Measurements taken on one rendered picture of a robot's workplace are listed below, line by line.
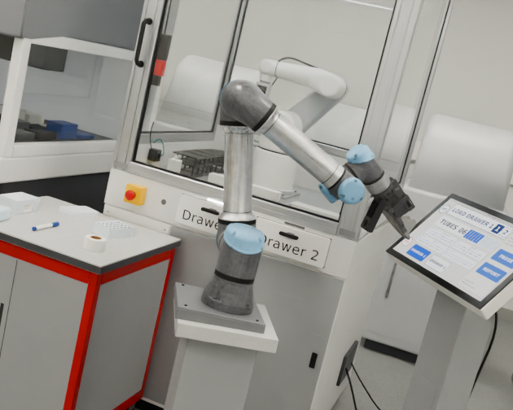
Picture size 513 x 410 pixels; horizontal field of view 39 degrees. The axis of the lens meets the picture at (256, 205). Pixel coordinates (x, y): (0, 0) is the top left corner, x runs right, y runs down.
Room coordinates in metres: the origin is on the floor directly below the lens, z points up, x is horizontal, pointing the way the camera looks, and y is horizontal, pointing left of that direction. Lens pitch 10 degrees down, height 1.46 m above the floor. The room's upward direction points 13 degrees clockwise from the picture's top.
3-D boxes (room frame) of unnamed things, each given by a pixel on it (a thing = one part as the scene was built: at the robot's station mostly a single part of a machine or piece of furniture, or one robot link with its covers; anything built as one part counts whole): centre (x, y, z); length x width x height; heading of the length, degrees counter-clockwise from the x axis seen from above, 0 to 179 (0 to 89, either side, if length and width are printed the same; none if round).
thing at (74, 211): (2.73, 0.66, 0.77); 0.13 x 0.09 x 0.02; 144
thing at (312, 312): (3.14, -0.04, 0.40); 1.03 x 0.95 x 0.80; 73
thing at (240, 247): (2.01, 0.01, 0.95); 0.13 x 0.12 x 0.14; 9
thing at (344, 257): (3.14, -0.03, 0.87); 1.02 x 0.95 x 0.14; 73
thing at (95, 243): (2.31, 0.49, 0.78); 0.07 x 0.07 x 0.04
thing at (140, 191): (2.77, 0.47, 0.88); 0.07 x 0.05 x 0.07; 73
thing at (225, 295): (2.00, 0.02, 0.83); 0.15 x 0.15 x 0.10
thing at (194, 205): (2.69, 0.15, 0.87); 0.29 x 0.02 x 0.11; 73
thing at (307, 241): (2.60, -0.15, 0.87); 0.29 x 0.02 x 0.11; 73
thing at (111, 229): (2.54, 0.48, 0.78); 0.12 x 0.08 x 0.04; 147
